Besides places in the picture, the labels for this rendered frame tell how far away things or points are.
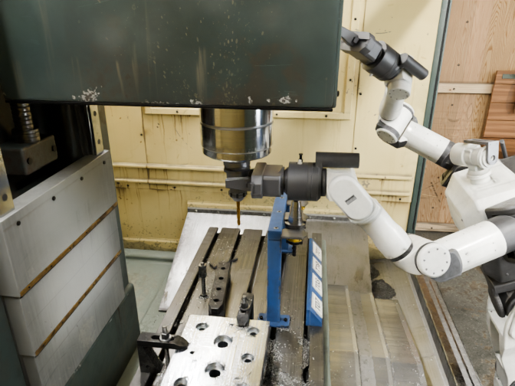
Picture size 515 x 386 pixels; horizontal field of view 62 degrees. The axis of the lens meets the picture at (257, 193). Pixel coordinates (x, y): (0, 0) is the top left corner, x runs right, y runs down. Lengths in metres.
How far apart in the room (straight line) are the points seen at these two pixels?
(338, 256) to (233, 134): 1.23
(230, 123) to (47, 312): 0.62
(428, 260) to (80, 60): 0.82
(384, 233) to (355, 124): 1.04
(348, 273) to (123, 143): 1.22
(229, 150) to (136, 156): 1.34
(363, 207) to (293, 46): 0.37
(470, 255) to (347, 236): 1.05
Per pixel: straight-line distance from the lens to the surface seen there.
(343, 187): 0.92
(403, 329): 1.72
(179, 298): 1.51
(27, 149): 1.11
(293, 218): 1.23
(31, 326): 1.11
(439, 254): 1.03
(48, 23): 0.92
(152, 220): 2.31
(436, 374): 1.67
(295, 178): 0.93
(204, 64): 0.81
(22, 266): 1.03
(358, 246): 2.05
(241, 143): 0.88
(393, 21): 1.93
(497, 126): 3.81
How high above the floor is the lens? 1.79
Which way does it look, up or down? 23 degrees down
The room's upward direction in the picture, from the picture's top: straight up
